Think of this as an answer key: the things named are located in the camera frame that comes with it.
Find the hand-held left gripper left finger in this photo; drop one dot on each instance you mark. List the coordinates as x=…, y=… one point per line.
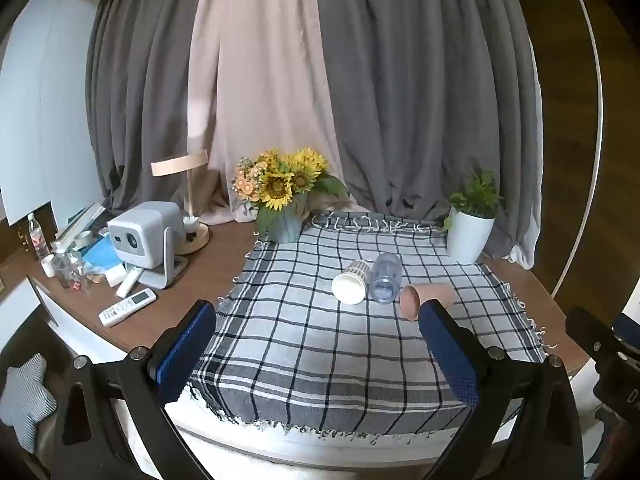
x=184, y=355

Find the green potted plant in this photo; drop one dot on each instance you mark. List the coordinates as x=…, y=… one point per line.
x=475, y=195

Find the large white remote control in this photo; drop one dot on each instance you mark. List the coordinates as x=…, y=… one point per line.
x=127, y=306

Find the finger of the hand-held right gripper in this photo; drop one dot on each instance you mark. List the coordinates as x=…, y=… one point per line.
x=590, y=330

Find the blue packet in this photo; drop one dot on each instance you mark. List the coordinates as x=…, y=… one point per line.
x=102, y=255

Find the clear plastic cup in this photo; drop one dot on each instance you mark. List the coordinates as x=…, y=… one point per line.
x=385, y=280

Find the clear water bottle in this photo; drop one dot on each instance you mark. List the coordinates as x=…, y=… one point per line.
x=37, y=240

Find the white paper cup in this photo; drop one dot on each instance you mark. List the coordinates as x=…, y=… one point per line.
x=350, y=285

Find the white wardrobe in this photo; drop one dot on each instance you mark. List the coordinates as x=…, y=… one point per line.
x=45, y=110

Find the small white jar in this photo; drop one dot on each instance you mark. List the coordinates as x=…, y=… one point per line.
x=48, y=266

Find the small white remote control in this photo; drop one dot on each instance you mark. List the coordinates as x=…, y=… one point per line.
x=129, y=282

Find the white plant pot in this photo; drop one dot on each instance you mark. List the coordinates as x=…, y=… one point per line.
x=467, y=240

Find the sunflower bouquet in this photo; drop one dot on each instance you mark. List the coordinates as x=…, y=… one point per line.
x=280, y=180

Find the grey curtain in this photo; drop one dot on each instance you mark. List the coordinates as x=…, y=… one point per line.
x=145, y=100
x=430, y=90

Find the checked grey white tablecloth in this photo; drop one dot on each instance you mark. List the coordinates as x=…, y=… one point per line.
x=310, y=360

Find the wooden desk lamp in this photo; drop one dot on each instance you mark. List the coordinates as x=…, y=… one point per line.
x=185, y=162

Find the pink paper cup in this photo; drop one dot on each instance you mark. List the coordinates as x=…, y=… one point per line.
x=425, y=296

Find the white hoop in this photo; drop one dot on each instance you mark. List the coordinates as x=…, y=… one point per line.
x=598, y=125

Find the grey white projector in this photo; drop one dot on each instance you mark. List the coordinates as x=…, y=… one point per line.
x=140, y=235

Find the pink curtain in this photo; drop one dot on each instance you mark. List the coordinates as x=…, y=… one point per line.
x=260, y=85

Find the striped star pillow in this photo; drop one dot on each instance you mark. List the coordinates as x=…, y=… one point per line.
x=30, y=400

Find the small glass bottle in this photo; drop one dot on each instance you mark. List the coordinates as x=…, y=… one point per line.
x=65, y=270

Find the grey flower vase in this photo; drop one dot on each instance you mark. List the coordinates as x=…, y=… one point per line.
x=286, y=227

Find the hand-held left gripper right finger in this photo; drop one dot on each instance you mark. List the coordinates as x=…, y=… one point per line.
x=450, y=355

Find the white flat box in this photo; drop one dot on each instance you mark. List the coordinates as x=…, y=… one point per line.
x=80, y=220

